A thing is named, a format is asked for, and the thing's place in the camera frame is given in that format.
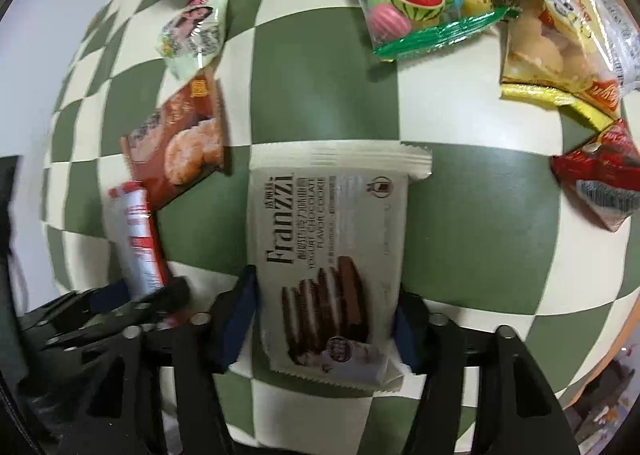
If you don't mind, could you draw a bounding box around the red white stick packet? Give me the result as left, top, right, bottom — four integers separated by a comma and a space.
108, 181, 170, 299

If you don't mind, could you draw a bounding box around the white Franzzi cookie packet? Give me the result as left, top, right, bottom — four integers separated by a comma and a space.
247, 140, 433, 390

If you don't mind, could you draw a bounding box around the brown pastry snack packet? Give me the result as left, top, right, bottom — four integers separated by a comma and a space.
120, 67, 227, 210

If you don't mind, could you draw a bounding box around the yellow cracker snack bag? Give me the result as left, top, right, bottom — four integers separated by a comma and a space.
501, 0, 622, 130

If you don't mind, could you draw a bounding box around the green white checkered tablecloth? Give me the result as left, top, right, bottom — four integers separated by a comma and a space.
38, 0, 640, 455

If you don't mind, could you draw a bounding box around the red small snack packet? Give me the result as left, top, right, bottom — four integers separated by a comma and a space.
550, 119, 639, 232

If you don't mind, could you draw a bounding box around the pale green egg snack packet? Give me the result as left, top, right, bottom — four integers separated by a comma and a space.
156, 0, 228, 82

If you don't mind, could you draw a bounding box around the grey white snack packet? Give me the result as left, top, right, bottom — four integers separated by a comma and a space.
596, 0, 640, 97

